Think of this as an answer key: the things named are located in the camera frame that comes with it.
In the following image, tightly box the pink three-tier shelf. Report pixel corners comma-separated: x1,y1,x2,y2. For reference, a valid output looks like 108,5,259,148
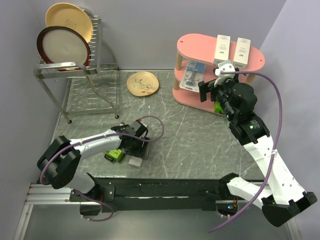
172,33,265,115

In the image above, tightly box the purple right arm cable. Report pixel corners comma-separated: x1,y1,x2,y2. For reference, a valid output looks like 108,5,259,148
208,71,284,233

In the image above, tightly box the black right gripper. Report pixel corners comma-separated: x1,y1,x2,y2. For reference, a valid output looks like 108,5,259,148
198,75,239,122

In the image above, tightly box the beige plate in rack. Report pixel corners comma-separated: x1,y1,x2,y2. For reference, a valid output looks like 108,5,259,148
45,2,93,42

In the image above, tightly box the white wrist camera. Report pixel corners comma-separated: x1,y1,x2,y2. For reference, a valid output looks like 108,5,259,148
136,118,148,129
213,59,235,87

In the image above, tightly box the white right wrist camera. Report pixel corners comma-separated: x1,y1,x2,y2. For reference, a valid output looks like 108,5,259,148
213,59,235,87

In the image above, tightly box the white razor box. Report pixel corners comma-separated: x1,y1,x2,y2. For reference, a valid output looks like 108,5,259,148
213,34,231,65
233,37,251,70

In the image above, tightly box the floral wooden plate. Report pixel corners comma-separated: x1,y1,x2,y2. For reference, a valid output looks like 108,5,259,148
126,71,160,97

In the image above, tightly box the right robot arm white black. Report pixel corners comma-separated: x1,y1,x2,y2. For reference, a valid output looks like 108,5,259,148
198,78,318,227

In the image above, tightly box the metal dish rack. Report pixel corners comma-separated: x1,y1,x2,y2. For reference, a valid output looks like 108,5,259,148
33,8,119,124

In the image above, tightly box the white razor box slanted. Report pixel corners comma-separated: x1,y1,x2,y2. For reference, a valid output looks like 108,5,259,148
128,156,143,168

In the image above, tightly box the black green razor box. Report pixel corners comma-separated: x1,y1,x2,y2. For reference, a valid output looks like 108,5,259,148
213,101,225,115
103,149,125,163

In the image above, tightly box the blue razor blister pack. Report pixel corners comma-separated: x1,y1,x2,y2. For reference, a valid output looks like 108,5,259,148
179,60,206,93

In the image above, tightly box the brown rimmed white plate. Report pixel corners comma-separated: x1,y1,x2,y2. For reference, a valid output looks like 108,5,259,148
36,26,91,67

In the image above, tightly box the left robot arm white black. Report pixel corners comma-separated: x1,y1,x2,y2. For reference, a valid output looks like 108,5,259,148
36,120,148,201

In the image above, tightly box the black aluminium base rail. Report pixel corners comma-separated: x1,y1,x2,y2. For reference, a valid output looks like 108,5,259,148
24,176,276,216

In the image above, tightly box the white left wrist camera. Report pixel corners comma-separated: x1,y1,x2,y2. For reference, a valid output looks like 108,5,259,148
136,118,148,129

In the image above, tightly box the white razor box bottom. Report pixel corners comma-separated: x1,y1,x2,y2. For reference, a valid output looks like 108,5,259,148
213,34,231,65

